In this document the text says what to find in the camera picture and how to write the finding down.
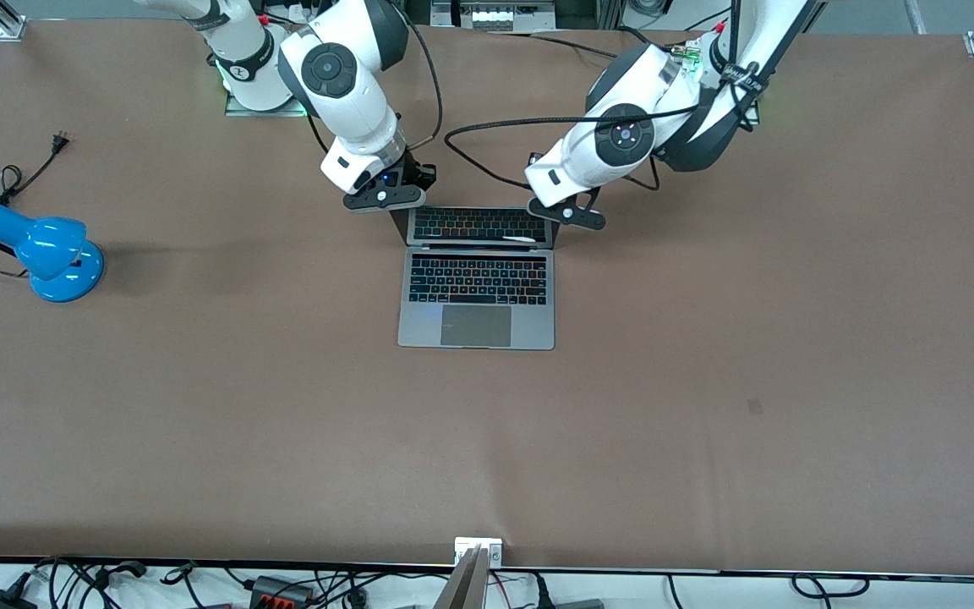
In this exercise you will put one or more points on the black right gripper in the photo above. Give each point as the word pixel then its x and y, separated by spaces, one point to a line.
pixel 416 172

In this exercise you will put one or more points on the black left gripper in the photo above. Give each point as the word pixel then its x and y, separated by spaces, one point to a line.
pixel 531 157

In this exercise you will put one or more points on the grey laptop with black keyboard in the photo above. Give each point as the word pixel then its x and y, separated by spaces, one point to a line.
pixel 476 326

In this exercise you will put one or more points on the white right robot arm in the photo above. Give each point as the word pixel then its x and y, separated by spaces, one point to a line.
pixel 343 85

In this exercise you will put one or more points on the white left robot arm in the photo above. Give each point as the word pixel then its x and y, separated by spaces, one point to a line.
pixel 622 135

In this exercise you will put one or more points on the white terminal block unit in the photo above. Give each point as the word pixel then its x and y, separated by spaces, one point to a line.
pixel 495 15

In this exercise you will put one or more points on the black power plug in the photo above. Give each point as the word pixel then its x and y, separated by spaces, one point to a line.
pixel 542 596

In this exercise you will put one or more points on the grey flat box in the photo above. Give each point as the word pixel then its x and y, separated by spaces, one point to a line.
pixel 580 604

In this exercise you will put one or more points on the aluminium profile bar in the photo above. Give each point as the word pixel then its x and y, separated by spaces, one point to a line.
pixel 466 588

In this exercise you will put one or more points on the black orange connector box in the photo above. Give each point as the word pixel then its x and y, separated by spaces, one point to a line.
pixel 271 586

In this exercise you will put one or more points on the black power adapter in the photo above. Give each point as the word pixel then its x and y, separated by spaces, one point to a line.
pixel 1 600

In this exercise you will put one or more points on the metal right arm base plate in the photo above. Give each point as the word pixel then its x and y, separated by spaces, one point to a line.
pixel 238 108

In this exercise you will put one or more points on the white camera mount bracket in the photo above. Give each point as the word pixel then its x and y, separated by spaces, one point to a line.
pixel 463 545

